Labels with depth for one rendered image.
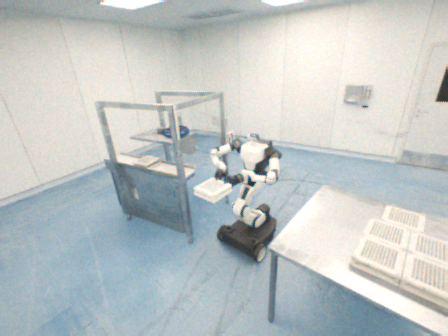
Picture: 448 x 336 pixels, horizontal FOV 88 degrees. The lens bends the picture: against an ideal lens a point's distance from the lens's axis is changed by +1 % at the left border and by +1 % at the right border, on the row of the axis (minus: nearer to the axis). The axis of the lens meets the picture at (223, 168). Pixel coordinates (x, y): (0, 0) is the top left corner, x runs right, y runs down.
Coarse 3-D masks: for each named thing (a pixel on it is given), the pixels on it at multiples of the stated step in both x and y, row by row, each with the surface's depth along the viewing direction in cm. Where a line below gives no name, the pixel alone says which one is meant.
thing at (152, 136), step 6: (144, 132) 272; (150, 132) 271; (156, 132) 270; (132, 138) 258; (138, 138) 253; (144, 138) 250; (150, 138) 248; (156, 138) 247; (162, 138) 246; (168, 138) 245; (186, 138) 249; (168, 144) 234
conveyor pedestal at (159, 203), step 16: (112, 176) 327; (128, 176) 310; (128, 192) 325; (144, 192) 306; (160, 192) 289; (176, 192) 273; (144, 208) 321; (160, 208) 303; (176, 208) 286; (160, 224) 318; (176, 224) 298
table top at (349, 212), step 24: (336, 192) 220; (312, 216) 188; (336, 216) 187; (360, 216) 185; (432, 216) 181; (288, 240) 165; (312, 240) 164; (336, 240) 162; (312, 264) 145; (336, 264) 144; (360, 288) 128; (384, 288) 127; (408, 312) 115; (432, 312) 115
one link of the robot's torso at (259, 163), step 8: (248, 144) 240; (256, 144) 238; (264, 144) 237; (272, 144) 247; (248, 152) 234; (256, 152) 228; (264, 152) 229; (248, 160) 237; (256, 160) 230; (264, 160) 237; (248, 168) 243; (256, 168) 238; (264, 168) 246
